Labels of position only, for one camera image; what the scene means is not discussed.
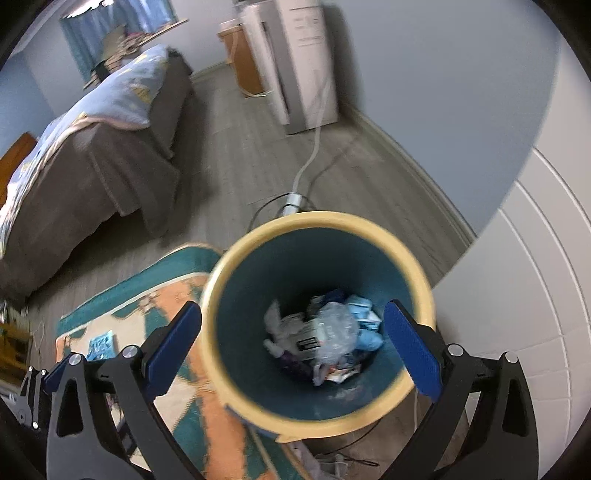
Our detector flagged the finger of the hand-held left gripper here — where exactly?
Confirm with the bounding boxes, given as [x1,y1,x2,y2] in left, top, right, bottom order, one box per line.
[16,364,63,432]

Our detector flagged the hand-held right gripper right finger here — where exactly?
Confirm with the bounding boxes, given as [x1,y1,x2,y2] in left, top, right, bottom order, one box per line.
[379,298,539,480]

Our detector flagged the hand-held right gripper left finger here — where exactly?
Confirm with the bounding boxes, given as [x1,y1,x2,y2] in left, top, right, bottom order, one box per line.
[46,300,205,480]

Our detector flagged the teal bin with yellow rim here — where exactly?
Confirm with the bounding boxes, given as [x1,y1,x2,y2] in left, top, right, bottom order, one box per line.
[199,211,437,444]

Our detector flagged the pile of wrappers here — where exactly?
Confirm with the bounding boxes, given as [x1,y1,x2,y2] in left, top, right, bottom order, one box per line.
[262,288,387,387]

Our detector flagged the yellow box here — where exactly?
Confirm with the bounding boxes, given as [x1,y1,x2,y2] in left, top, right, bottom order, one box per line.
[0,300,37,393]

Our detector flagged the blue blister packet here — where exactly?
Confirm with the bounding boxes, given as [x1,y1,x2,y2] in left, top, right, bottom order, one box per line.
[86,329,117,361]

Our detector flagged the teal and orange rug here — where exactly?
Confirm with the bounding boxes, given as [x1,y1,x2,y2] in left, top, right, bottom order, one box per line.
[55,244,303,480]

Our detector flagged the white panelled door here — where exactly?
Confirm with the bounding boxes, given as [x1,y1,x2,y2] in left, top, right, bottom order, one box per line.
[429,44,591,480]

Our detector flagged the white power strip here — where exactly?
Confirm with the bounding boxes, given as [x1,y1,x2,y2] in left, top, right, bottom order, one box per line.
[281,192,305,216]

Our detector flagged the bed with grey cover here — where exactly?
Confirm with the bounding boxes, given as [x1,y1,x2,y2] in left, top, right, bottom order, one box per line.
[0,46,195,306]

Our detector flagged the wooden headboard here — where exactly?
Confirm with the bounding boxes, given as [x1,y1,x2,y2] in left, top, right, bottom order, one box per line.
[0,132,39,205]

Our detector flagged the light blue quilt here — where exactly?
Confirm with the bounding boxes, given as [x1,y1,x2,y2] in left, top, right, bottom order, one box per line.
[0,44,170,259]

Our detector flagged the wooden cabinet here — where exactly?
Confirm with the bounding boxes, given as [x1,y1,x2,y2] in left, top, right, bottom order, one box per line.
[218,21,266,96]

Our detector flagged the white air purifier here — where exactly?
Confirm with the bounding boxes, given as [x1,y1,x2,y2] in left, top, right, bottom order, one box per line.
[239,0,340,136]

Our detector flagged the brown cardboard piece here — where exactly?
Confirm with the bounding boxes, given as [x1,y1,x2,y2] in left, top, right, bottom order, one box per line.
[95,25,127,65]

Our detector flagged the blue curtain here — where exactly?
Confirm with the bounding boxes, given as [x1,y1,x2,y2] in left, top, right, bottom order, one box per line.
[60,0,178,80]

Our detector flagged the black cable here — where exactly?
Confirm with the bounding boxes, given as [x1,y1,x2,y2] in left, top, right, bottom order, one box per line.
[249,137,357,232]

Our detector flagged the white cable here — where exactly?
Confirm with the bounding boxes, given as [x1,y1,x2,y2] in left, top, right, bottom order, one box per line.
[292,69,334,195]

